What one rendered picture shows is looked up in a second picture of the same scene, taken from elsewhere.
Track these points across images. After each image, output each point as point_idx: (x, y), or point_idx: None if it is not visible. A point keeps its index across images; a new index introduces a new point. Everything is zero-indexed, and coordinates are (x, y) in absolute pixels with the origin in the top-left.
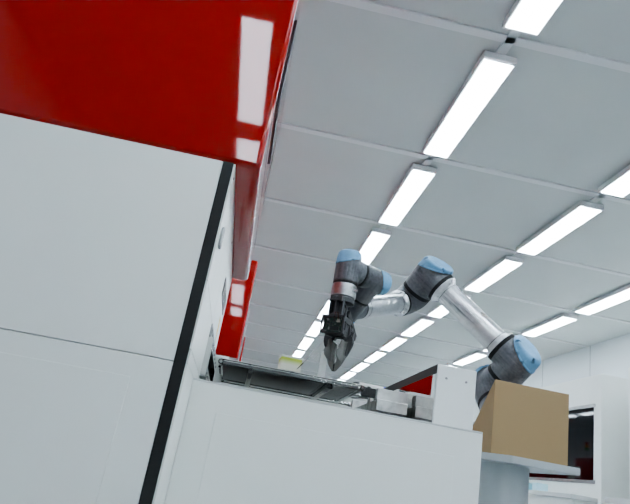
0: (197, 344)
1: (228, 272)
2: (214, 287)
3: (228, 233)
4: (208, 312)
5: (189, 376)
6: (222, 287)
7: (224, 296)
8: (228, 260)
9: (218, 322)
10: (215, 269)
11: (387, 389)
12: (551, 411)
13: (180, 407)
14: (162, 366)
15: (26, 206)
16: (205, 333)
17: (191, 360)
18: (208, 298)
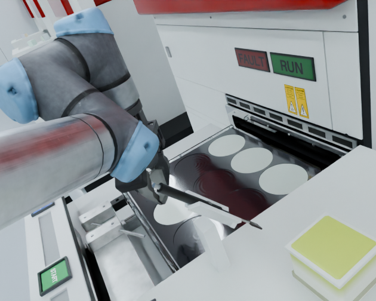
0: (193, 104)
1: (252, 32)
2: (193, 72)
3: (185, 30)
4: (197, 88)
5: (197, 117)
6: (232, 60)
7: (263, 62)
8: (223, 31)
9: (283, 92)
10: (181, 65)
11: (89, 285)
12: None
13: (197, 128)
14: None
15: None
16: (208, 100)
17: (191, 110)
18: (186, 81)
